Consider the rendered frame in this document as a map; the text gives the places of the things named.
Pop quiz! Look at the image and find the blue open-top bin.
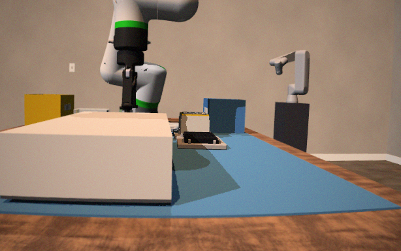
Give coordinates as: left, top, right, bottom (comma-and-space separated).
203, 98, 246, 133

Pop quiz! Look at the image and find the light blue bench mat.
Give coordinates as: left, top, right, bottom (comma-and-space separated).
0, 132, 401, 218

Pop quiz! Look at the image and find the yellow open-top bin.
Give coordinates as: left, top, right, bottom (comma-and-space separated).
24, 94, 74, 126

